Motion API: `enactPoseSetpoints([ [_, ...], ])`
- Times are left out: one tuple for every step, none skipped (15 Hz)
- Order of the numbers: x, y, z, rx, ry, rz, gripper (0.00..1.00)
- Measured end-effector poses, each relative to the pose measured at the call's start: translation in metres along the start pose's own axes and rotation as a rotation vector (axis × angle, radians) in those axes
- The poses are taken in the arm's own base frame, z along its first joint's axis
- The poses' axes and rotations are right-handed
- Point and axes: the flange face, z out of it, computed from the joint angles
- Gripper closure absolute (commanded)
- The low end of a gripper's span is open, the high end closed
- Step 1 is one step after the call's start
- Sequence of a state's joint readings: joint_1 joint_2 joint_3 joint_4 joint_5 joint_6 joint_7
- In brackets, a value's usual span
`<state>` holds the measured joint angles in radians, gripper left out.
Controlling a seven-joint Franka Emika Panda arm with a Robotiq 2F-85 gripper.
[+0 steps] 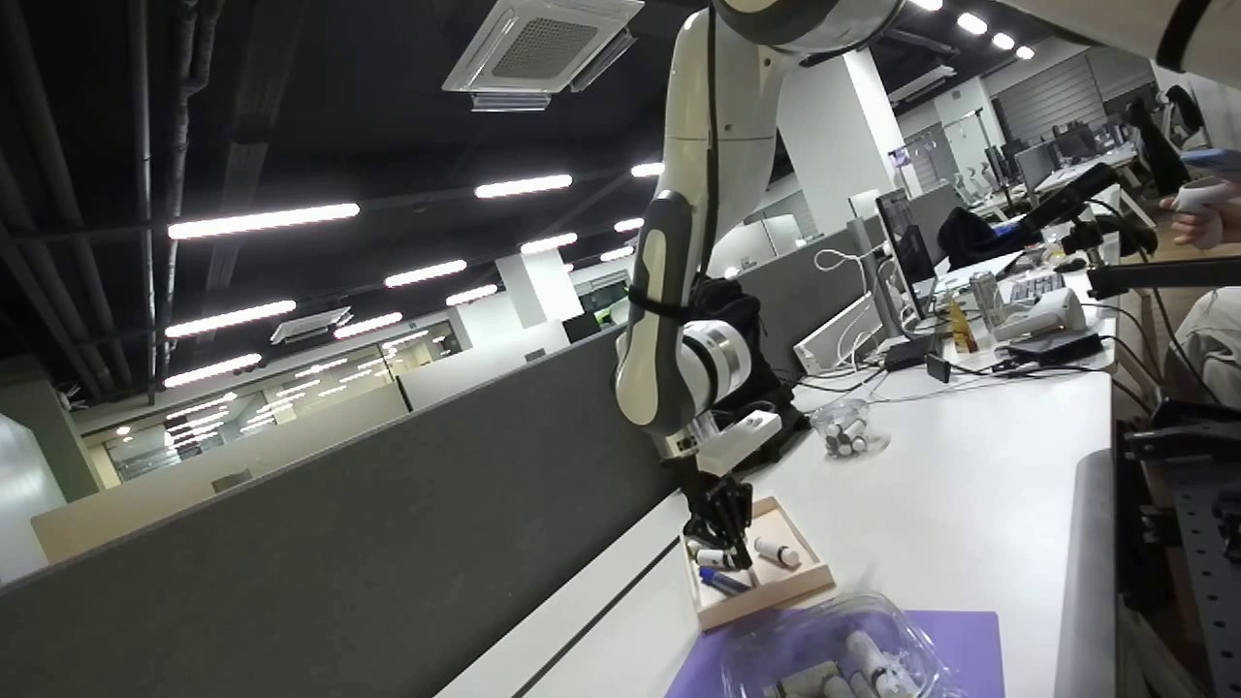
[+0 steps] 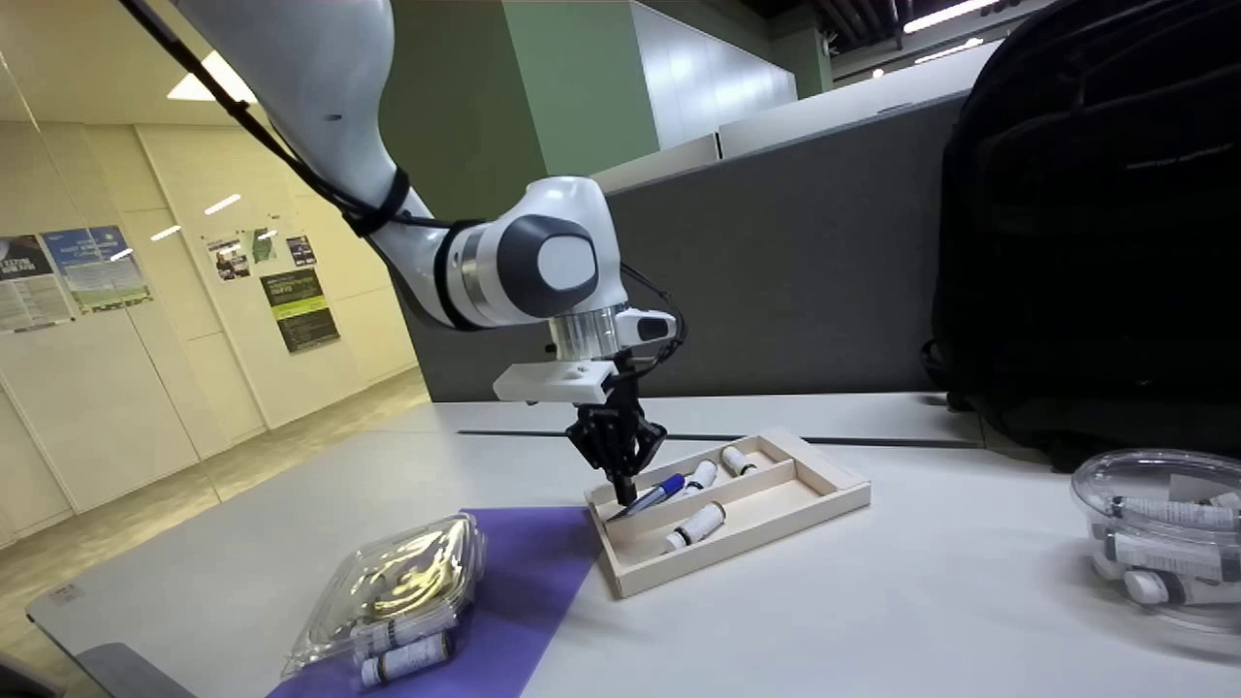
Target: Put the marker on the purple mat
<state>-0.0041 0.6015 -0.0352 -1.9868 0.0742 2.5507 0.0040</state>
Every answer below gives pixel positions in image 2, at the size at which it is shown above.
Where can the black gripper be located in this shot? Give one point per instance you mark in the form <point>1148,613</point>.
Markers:
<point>613,426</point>

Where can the blue capped silver marker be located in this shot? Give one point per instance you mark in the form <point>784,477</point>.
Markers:
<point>662,491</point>

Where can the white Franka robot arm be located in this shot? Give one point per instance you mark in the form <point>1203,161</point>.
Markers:
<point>324,89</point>

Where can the purple mat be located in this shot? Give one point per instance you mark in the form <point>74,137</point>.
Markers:
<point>531,583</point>

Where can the white tube with black band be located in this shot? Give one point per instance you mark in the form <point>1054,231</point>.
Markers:
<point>695,526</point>
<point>737,457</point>
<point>701,476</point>

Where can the wooden compartment tray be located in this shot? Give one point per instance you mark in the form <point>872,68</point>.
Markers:
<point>777,508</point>

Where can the gray desk divider panel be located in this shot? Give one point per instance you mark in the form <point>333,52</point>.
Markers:
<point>799,256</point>

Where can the clear plastic bag of tubes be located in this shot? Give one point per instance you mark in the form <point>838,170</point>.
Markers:
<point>391,596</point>

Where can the white tube inside bag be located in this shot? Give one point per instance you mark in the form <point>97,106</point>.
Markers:
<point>404,660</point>
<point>404,625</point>

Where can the black backpack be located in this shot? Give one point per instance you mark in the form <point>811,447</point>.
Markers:
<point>1099,217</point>

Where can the clear plastic bowl of tubes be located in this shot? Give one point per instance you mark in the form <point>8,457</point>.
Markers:
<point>1165,544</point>

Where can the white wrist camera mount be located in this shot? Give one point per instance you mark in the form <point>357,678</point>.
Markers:
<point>556,381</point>

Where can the green black wall poster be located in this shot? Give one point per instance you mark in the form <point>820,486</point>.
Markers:
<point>300,313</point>

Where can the small photo wall poster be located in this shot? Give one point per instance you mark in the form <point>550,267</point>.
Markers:
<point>231,256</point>

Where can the blue green wall poster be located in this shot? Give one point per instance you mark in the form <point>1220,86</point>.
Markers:
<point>97,267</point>

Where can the gray white wall poster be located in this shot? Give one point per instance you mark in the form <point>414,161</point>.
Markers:
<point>28,286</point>

